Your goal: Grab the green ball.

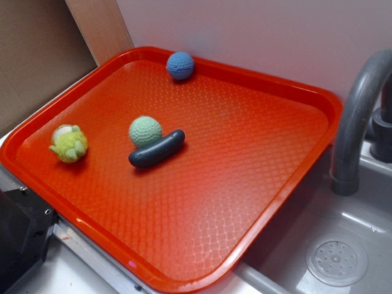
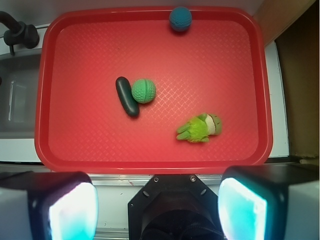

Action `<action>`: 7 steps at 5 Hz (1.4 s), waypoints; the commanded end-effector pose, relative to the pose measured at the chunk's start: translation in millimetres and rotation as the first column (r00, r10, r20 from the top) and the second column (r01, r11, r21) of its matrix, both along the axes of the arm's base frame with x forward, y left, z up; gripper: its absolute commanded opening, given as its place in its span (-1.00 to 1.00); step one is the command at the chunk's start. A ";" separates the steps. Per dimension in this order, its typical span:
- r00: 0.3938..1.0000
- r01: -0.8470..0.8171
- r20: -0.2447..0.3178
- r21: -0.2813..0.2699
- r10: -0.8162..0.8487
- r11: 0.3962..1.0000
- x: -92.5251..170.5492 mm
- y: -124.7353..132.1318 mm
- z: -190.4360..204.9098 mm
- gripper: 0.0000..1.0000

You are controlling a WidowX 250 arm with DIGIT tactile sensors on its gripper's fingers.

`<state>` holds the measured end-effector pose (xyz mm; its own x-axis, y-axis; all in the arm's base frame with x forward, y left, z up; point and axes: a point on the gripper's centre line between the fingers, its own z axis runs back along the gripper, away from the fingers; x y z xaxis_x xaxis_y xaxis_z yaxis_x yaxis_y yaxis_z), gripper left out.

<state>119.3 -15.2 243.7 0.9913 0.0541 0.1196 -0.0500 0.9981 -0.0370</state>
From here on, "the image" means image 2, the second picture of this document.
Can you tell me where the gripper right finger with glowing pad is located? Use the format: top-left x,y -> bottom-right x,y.
218,164 -> 320,240

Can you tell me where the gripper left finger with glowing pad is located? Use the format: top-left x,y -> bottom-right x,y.
0,171 -> 99,240

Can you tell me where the green foam golf ball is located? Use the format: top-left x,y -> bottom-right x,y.
131,78 -> 157,104

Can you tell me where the blue foam golf ball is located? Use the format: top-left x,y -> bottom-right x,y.
169,6 -> 192,32

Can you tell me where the green fuzzy plush toy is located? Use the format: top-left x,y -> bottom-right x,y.
176,113 -> 223,143

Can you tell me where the grey toy sink basin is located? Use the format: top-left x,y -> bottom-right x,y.
0,53 -> 41,139

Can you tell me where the red plastic tray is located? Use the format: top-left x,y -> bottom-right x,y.
34,6 -> 273,175

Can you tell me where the dark green toy cucumber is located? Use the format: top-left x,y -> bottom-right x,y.
115,76 -> 140,118

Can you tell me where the black toy faucet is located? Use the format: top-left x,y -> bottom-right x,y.
0,11 -> 40,56

